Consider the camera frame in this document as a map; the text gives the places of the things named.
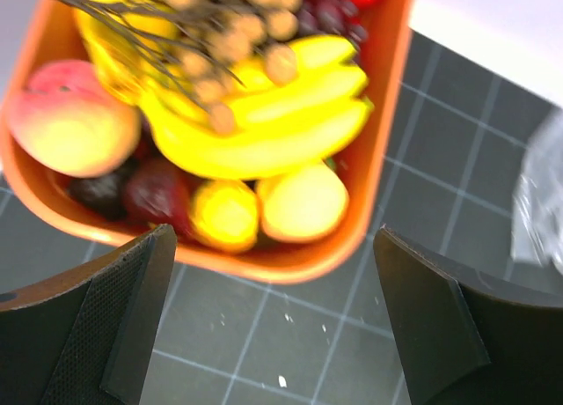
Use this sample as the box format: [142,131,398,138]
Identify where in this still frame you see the crumpled empty clear bag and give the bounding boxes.
[510,108,562,271]

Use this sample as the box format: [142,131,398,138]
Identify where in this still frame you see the brown longan cluster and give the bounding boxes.
[55,0,303,117]

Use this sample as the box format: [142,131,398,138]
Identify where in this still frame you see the dark purple grapes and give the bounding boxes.
[294,0,369,64]

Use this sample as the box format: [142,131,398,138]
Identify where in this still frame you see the orange plastic fruit basket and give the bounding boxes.
[1,0,414,284]

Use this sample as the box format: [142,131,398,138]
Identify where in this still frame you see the small yellow orange fruit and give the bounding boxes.
[255,162,349,243]

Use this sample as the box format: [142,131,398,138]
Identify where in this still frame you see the dark red plum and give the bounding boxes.
[121,158,192,237]

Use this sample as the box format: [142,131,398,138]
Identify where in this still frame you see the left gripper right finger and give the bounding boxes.
[373,226,562,404]

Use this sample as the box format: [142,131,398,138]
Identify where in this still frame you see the orange peach in basket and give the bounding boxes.
[6,59,142,178]

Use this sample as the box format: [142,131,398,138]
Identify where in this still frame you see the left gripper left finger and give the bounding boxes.
[1,225,177,404]

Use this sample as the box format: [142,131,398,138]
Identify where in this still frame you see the yellow banana bunch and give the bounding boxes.
[139,35,372,180]

